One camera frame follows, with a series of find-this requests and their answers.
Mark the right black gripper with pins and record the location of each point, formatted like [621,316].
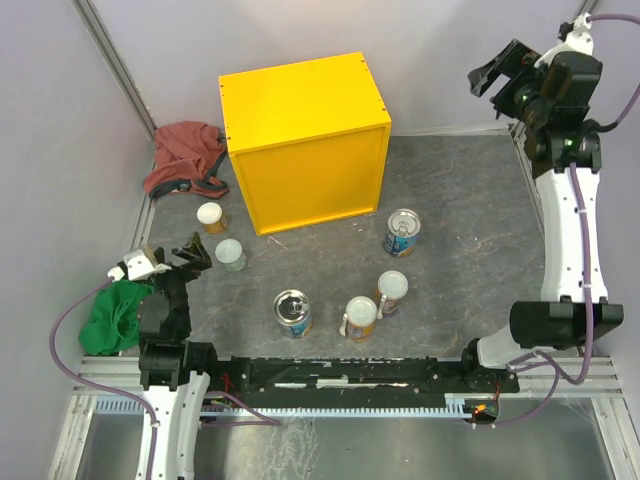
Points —
[516,63]

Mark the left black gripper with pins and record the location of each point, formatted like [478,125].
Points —
[191,269]

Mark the orange snack can with spoon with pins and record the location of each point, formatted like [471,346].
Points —
[359,319]

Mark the blue soup can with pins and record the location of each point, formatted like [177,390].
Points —
[292,311]
[402,230]

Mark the tall snack can with spoon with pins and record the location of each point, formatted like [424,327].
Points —
[392,287]

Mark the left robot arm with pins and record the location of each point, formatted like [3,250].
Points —
[175,372]

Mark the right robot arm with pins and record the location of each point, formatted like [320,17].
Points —
[549,95]

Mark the yellow wooden box counter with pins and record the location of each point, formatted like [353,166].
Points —
[307,141]

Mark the small orange jar white lid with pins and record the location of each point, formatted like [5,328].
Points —
[212,218]

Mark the red crumpled cloth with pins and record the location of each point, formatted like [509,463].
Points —
[188,156]

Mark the green crumpled cloth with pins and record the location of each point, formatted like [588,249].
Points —
[113,325]

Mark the blue soup can front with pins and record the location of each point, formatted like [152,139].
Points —
[292,311]

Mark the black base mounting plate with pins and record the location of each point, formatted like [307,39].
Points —
[341,383]

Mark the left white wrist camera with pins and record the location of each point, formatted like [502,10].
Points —
[137,265]

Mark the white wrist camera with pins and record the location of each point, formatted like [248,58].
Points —
[137,265]
[572,37]

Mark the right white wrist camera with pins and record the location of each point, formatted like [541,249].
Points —
[572,37]

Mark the right aluminium corner post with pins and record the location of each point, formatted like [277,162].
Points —
[586,8]

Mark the aluminium corner post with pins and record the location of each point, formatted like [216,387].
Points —
[586,8]
[91,18]

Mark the aluminium front frame rail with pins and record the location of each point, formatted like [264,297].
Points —
[119,377]

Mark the left aluminium corner post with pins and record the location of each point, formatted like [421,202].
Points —
[91,18]

